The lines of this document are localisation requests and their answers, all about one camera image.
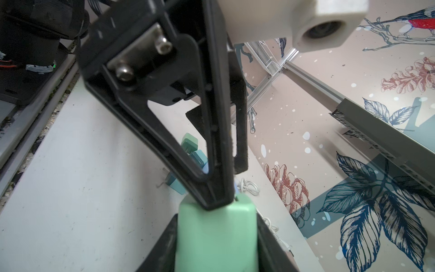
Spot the teal plug adapter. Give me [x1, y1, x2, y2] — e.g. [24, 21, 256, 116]
[157, 173, 186, 195]

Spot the green plug adapter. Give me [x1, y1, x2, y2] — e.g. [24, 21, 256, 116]
[190, 150, 208, 168]
[174, 194, 259, 272]
[181, 133, 198, 154]

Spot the blue square power socket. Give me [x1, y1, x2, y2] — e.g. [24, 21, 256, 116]
[202, 163, 209, 174]

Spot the white mesh shelf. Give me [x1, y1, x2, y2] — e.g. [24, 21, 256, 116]
[245, 41, 281, 76]

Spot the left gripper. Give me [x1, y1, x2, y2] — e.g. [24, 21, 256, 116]
[77, 1, 238, 210]

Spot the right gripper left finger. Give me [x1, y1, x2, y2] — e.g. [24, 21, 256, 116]
[136, 214, 178, 272]

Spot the black wire basket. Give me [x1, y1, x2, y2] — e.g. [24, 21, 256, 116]
[331, 98, 435, 193]

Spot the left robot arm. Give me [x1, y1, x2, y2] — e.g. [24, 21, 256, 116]
[1, 1, 248, 210]

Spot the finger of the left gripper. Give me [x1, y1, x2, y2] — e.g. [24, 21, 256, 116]
[185, 50, 249, 175]

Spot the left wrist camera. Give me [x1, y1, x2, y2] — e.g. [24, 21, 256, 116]
[219, 0, 369, 53]

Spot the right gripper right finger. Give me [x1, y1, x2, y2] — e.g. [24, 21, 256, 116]
[257, 214, 298, 272]

